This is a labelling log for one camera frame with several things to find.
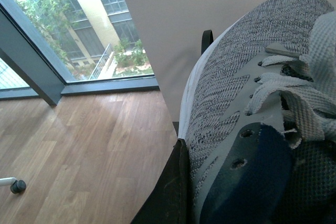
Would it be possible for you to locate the black metal shoe rack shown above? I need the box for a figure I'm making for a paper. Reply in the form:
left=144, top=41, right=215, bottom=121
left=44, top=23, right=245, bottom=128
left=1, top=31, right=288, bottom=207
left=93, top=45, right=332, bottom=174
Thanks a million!
left=201, top=29, right=214, bottom=54

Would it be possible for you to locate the white chair leg with caster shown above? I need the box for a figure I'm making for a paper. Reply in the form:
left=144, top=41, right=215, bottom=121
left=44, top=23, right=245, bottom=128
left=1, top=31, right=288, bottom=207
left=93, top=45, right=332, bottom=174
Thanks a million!
left=0, top=177, right=27, bottom=194

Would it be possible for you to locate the grey sneaker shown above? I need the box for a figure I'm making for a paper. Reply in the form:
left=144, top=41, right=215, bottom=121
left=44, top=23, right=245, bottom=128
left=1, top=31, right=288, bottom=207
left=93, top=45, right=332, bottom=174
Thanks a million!
left=178, top=0, right=335, bottom=223

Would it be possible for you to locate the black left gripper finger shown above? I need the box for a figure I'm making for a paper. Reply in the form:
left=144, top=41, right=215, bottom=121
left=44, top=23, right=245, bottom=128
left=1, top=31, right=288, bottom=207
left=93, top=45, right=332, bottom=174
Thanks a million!
left=131, top=139, right=190, bottom=223

